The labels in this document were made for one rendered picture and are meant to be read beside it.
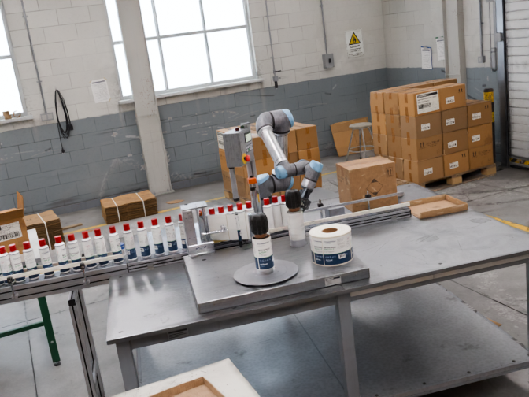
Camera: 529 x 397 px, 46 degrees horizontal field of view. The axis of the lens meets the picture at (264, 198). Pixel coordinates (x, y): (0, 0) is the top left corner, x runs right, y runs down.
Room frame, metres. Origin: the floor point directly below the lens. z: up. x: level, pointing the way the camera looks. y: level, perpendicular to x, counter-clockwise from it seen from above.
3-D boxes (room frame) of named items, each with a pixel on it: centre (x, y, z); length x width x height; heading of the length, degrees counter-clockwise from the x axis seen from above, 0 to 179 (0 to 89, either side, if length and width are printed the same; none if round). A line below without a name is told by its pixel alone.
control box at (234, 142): (3.47, 0.10, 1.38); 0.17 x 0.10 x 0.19; 156
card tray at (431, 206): (3.59, -1.00, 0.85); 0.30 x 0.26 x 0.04; 101
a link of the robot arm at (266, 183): (3.86, 0.00, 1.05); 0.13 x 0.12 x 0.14; 111
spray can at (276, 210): (3.42, -0.06, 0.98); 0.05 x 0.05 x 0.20
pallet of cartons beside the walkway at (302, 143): (7.43, -0.10, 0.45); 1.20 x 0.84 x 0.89; 23
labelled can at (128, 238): (3.26, 0.76, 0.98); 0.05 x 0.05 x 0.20
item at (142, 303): (3.33, -0.16, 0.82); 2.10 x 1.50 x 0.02; 101
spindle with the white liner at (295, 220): (3.14, -0.15, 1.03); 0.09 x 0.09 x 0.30
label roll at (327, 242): (2.87, -0.29, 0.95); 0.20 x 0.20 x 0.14
